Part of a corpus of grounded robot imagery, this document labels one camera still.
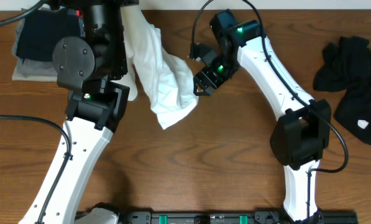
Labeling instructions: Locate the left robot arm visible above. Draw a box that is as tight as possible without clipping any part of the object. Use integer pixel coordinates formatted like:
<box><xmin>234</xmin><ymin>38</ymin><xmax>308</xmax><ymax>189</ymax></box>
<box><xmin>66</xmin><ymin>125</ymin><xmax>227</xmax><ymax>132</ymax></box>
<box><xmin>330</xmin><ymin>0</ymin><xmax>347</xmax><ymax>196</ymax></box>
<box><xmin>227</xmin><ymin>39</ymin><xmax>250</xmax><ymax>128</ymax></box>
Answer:
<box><xmin>22</xmin><ymin>1</ymin><xmax>131</xmax><ymax>223</ymax></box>

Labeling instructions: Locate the folded black garment red band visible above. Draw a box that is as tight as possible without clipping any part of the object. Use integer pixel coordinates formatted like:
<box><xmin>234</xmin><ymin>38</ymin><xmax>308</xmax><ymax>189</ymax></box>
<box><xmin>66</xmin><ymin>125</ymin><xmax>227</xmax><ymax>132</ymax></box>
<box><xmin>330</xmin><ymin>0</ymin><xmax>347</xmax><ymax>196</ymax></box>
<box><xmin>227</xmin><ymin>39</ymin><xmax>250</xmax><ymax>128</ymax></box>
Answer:
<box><xmin>14</xmin><ymin>8</ymin><xmax>81</xmax><ymax>62</ymax></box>

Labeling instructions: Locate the white t-shirt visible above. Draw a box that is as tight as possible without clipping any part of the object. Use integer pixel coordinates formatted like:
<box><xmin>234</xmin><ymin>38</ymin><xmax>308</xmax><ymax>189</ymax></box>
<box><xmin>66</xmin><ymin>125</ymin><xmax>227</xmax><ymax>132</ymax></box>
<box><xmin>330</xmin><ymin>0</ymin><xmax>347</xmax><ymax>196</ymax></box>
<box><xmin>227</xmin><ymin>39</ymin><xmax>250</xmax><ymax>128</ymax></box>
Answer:
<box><xmin>115</xmin><ymin>5</ymin><xmax>198</xmax><ymax>129</ymax></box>

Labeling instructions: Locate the crumpled black garment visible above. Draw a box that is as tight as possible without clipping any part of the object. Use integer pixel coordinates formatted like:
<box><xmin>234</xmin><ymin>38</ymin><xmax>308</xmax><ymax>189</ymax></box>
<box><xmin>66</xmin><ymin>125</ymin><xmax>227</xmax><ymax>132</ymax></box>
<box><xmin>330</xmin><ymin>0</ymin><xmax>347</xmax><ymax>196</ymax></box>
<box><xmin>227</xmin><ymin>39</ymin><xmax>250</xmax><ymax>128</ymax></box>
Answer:
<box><xmin>313</xmin><ymin>36</ymin><xmax>371</xmax><ymax>145</ymax></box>

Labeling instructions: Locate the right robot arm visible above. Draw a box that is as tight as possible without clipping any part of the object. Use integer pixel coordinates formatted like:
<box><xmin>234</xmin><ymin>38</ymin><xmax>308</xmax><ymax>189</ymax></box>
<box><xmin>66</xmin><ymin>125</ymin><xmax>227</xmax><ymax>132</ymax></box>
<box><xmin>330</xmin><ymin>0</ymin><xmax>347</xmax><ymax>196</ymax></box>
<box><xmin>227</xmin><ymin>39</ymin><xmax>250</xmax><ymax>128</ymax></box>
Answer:
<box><xmin>189</xmin><ymin>9</ymin><xmax>331</xmax><ymax>223</ymax></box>

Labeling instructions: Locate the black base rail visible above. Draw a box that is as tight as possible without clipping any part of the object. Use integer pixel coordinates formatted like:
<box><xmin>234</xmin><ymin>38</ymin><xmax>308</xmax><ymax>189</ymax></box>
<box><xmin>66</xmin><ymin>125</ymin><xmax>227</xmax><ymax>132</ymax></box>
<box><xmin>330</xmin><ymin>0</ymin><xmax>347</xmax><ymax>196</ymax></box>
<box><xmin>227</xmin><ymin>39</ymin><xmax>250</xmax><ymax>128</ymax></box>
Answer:
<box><xmin>118</xmin><ymin>209</ymin><xmax>359</xmax><ymax>224</ymax></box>

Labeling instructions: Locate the folded grey garment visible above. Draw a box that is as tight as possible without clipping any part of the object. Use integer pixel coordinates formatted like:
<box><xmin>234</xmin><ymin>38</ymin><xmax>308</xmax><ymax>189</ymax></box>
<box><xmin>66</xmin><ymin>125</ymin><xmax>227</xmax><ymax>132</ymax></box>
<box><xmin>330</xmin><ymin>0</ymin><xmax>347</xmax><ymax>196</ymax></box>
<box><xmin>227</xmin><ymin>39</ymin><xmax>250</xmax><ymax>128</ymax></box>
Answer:
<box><xmin>12</xmin><ymin>19</ymin><xmax>57</xmax><ymax>82</ymax></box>

